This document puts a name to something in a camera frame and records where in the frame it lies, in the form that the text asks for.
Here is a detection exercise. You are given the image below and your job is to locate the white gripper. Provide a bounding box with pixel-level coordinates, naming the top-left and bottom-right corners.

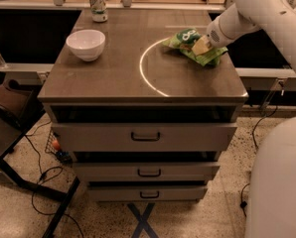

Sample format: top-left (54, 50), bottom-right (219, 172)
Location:
top-left (192, 17), bottom-right (234, 56)

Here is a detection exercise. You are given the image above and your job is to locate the green rice chip bag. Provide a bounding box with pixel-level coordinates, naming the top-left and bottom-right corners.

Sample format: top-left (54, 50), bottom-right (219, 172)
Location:
top-left (163, 28), bottom-right (227, 66)

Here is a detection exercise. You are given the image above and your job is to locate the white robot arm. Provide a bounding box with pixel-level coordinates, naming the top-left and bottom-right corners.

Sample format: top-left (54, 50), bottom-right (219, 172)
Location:
top-left (194, 0), bottom-right (296, 238)

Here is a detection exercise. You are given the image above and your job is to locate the white bowl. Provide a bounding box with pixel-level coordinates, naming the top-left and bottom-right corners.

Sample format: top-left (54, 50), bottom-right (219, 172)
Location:
top-left (66, 30), bottom-right (105, 61)

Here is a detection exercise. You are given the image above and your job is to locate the top grey drawer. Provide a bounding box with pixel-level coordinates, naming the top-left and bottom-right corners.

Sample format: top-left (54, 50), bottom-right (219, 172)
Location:
top-left (52, 123), bottom-right (236, 152)

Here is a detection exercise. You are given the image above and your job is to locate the grey drawer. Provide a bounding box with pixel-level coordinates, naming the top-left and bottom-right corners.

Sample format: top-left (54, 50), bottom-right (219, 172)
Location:
top-left (52, 123), bottom-right (236, 152)
top-left (73, 162), bottom-right (220, 182)
top-left (87, 185), bottom-right (208, 201)

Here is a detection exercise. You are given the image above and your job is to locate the grey drawer cabinet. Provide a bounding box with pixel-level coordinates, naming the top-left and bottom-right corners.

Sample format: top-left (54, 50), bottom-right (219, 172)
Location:
top-left (39, 9), bottom-right (247, 189)

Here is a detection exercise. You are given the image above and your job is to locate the green white soda can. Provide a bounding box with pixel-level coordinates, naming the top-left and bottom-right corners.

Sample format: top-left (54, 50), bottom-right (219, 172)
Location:
top-left (89, 0), bottom-right (108, 23)

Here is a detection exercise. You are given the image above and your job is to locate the middle grey drawer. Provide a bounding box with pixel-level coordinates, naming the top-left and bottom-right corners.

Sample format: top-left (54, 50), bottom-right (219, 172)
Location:
top-left (73, 162), bottom-right (220, 182)

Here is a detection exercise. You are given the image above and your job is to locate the bottom grey drawer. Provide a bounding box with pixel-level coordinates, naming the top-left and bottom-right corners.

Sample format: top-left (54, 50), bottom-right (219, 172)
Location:
top-left (87, 185), bottom-right (208, 201)

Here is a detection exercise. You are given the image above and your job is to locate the blue tape cross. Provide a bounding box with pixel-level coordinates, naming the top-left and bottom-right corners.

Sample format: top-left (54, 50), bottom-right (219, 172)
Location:
top-left (127, 203), bottom-right (159, 238)

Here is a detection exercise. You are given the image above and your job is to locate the dark side table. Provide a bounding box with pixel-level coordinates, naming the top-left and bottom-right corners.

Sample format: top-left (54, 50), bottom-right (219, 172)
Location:
top-left (0, 109), bottom-right (81, 238)

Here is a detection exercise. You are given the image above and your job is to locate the black floor cable right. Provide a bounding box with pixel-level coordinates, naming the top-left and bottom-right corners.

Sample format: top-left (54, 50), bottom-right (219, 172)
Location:
top-left (239, 104), bottom-right (280, 218)

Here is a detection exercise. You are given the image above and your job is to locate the black floor cable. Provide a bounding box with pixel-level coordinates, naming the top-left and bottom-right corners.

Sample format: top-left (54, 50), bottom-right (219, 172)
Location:
top-left (239, 104), bottom-right (280, 218)
top-left (23, 120), bottom-right (85, 238)

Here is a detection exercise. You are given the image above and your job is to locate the wire basket with balls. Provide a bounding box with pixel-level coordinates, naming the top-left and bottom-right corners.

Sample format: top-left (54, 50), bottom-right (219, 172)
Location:
top-left (45, 131), bottom-right (72, 164)

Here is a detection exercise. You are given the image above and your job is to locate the black floor cable left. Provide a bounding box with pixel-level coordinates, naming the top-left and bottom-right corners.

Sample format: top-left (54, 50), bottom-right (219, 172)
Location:
top-left (23, 120), bottom-right (85, 238)

